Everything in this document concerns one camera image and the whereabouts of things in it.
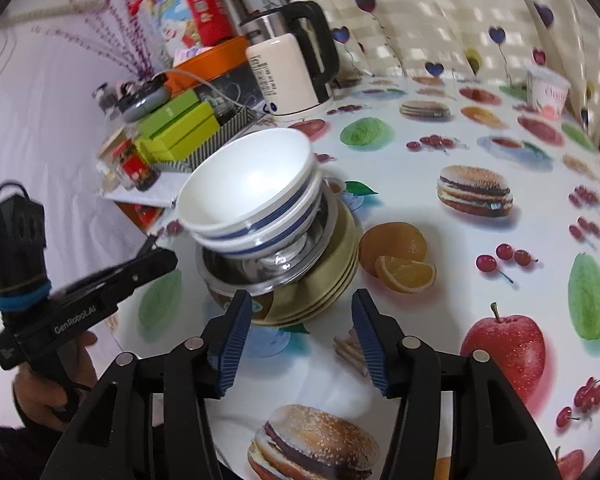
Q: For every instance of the cartoon printed snack bag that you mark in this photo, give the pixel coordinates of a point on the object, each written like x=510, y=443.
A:
x=170, y=15

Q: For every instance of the large white blue-striped bowl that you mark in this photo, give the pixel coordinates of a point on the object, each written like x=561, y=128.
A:
x=280, y=232

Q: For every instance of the white yogurt cup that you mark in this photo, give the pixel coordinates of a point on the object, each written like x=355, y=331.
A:
x=547, y=95

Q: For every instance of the dark green flat box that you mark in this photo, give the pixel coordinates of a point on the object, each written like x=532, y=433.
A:
x=172, y=107

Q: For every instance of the food print tablecloth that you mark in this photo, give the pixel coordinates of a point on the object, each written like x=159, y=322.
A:
x=430, y=285

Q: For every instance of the lime green flat box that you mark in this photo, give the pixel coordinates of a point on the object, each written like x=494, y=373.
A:
x=190, y=142
x=185, y=125

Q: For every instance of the black handheld device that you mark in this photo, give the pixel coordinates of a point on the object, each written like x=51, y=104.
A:
x=135, y=87

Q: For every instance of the purple decorative branches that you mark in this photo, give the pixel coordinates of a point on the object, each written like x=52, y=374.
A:
x=125, y=35

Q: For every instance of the small white blue-striped bowl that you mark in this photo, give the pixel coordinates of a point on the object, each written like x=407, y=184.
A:
x=245, y=180

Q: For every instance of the person's left forearm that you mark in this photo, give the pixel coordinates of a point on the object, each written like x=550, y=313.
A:
x=5, y=450

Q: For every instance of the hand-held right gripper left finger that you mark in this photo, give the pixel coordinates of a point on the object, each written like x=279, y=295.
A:
x=232, y=345

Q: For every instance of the zigzag patterned box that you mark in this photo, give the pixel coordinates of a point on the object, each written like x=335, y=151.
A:
x=210, y=147

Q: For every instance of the clear container orange lid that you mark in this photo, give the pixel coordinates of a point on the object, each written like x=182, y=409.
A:
x=210, y=57

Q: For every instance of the clear glass jar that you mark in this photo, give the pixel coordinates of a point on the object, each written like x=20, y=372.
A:
x=111, y=172

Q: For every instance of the grey handheld device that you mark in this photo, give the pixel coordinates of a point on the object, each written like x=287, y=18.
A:
x=145, y=105

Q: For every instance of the red snack bag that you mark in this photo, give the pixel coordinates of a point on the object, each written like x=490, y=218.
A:
x=205, y=10

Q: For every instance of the glass jar red label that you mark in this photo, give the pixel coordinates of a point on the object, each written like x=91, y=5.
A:
x=135, y=167

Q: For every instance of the person's left hand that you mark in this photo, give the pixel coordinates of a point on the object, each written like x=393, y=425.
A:
x=35, y=400

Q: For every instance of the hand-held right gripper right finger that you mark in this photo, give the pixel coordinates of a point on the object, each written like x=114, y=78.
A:
x=372, y=345

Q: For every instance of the stainless steel bowl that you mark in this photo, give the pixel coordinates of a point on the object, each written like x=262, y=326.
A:
x=260, y=272

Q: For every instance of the cream curtain heart print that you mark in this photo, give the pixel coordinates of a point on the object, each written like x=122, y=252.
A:
x=430, y=10

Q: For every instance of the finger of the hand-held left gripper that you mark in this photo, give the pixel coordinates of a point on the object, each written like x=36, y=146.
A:
x=149, y=246
x=130, y=275

